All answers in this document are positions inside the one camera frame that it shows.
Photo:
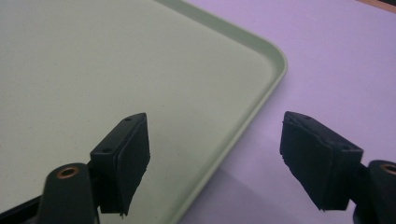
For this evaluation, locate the green tray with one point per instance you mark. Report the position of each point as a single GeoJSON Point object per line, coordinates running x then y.
{"type": "Point", "coordinates": [93, 62]}

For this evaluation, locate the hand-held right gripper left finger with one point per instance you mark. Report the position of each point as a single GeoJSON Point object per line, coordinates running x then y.
{"type": "Point", "coordinates": [124, 161]}

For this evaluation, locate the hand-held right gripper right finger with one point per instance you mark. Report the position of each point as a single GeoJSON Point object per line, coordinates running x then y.
{"type": "Point", "coordinates": [317, 158]}

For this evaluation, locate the wooden table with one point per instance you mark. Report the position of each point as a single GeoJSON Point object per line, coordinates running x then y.
{"type": "Point", "coordinates": [372, 2]}

